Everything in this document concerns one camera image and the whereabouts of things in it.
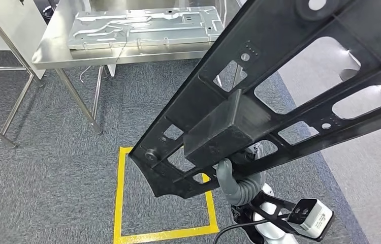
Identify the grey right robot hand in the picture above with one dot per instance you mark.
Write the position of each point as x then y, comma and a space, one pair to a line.
226, 180

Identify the black plastic frame part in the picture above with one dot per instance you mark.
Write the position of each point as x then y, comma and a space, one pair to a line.
224, 131

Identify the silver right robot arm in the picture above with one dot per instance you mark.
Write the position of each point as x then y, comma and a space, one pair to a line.
251, 190

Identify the stainless steel workbench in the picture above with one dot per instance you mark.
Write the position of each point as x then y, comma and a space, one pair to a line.
52, 50

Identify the stamped grey metal panel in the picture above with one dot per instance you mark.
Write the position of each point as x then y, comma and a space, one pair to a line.
143, 30

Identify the dark pole with round base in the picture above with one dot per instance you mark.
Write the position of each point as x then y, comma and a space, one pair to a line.
48, 11

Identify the white cabinet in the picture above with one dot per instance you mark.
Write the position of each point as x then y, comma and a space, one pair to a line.
19, 30

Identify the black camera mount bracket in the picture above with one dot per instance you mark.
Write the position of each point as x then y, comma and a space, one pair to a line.
241, 215

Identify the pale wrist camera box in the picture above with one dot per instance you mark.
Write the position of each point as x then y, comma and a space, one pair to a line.
315, 219

